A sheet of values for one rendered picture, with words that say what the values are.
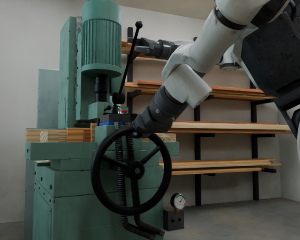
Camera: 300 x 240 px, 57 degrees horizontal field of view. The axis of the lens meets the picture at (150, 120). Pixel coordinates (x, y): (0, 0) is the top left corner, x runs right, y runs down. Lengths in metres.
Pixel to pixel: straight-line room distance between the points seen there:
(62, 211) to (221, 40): 0.77
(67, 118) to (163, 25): 2.96
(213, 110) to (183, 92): 3.54
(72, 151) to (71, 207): 0.20
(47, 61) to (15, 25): 0.53
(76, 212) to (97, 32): 0.72
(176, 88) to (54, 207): 0.61
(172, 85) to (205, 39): 0.16
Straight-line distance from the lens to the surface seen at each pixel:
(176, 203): 1.17
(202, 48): 0.58
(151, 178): 1.16
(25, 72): 3.59
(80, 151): 1.04
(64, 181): 1.03
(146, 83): 3.21
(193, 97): 0.66
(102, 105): 1.19
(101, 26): 1.24
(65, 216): 1.06
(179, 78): 0.67
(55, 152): 1.02
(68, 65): 1.43
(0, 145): 3.53
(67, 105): 1.39
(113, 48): 1.23
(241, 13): 0.53
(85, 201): 1.06
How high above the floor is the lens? 0.91
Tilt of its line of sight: 4 degrees up
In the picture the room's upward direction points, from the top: straight up
